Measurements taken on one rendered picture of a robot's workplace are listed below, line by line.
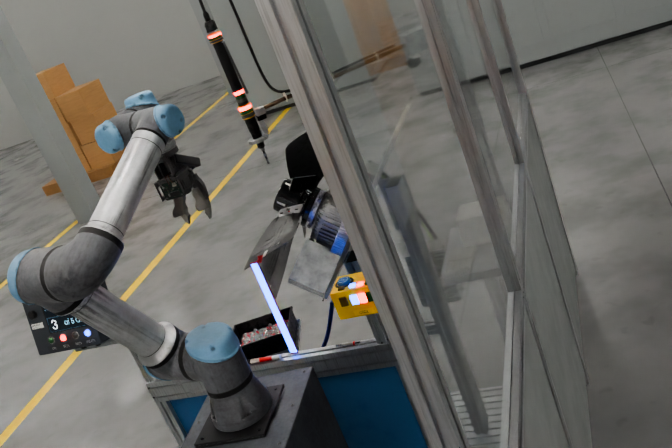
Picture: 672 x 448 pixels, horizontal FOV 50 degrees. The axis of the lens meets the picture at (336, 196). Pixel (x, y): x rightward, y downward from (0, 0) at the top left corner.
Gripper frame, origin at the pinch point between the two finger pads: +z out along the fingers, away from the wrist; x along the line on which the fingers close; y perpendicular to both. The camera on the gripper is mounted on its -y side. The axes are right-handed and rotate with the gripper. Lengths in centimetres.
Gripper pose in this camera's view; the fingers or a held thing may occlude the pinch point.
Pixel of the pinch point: (199, 215)
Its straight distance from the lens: 196.0
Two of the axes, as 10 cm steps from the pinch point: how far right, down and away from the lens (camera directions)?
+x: 9.1, -2.3, -3.5
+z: 3.5, 8.8, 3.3
